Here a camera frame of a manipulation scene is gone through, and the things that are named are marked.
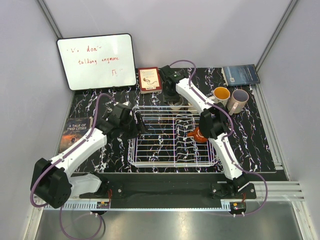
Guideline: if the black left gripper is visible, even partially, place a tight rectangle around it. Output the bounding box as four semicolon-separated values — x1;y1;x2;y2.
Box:
119;111;149;141

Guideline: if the white wire dish rack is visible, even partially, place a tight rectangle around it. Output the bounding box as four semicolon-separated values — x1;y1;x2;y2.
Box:
128;105;219;168

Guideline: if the brown and cream cup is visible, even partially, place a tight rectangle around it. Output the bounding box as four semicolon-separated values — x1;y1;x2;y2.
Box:
168;96;184;111

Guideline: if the floral iridescent white mug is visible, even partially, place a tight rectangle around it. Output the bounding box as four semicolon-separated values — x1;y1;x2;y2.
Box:
209;87;231;107

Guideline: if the orange ceramic mug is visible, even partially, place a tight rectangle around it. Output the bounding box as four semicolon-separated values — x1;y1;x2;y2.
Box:
187;126;208;143

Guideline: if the pink iridescent mug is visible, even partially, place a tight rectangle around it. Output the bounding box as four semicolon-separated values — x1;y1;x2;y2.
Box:
226;89;250;116

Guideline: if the cream ribbed mug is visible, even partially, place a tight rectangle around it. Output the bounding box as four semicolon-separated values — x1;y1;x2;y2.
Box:
183;100;198;114

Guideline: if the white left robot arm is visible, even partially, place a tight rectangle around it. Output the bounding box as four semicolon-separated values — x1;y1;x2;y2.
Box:
30;103;148;209

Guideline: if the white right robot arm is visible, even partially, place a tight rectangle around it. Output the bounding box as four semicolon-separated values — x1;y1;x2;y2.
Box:
159;65;249;199

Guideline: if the red and white book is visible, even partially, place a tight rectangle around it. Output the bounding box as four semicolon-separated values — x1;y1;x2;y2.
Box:
138;67;162;94

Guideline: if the white dry-erase board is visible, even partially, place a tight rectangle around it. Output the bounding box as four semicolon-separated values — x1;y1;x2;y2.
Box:
56;33;137;91

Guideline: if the Tale of Two Cities book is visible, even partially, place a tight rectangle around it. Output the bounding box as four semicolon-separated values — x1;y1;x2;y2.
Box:
58;117;93;154

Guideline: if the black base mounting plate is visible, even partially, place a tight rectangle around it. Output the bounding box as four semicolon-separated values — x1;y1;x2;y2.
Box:
79;172;258;210

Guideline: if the dark blue book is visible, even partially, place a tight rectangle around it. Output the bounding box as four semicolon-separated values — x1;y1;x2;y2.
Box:
221;64;261;87

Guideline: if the grey slotted cable duct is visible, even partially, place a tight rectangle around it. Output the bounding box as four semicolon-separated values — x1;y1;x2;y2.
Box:
44;201;247;212

